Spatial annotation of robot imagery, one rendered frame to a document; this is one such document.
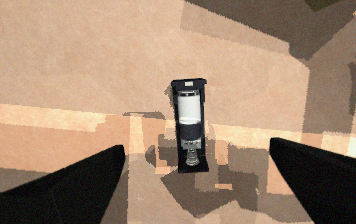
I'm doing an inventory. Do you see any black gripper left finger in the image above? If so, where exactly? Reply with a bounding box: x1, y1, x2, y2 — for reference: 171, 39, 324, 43
0, 145, 126, 224

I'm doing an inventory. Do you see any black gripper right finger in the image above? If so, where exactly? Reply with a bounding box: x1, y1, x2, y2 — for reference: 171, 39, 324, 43
269, 137, 356, 224

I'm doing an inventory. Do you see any grey cylindrical battery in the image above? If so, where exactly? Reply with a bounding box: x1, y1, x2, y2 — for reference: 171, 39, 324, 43
177, 90, 201, 149

